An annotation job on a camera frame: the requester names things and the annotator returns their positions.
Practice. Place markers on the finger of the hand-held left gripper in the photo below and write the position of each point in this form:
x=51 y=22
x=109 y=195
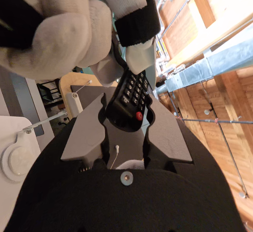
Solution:
x=140 y=57

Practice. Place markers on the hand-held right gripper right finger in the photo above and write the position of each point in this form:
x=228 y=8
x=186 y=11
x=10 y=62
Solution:
x=170 y=137

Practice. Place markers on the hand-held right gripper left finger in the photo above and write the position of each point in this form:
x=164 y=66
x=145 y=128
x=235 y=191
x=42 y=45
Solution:
x=85 y=135

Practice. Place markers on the black remote control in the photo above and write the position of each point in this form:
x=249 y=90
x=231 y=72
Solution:
x=122 y=115

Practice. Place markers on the person's right hand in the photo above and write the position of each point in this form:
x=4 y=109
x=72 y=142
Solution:
x=130 y=164

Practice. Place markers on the person's left hand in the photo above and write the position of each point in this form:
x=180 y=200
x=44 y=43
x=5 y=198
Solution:
x=69 y=38

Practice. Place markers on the wood-framed dark divider panel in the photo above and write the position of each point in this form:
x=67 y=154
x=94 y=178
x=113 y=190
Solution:
x=89 y=97

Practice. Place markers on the black rolling cart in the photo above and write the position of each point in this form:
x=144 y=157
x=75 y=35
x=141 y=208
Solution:
x=46 y=95

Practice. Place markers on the white lamp stand with base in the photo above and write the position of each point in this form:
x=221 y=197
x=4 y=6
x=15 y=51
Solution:
x=7 y=123

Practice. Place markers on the grey rectangular air duct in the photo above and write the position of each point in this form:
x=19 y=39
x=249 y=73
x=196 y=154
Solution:
x=217 y=61

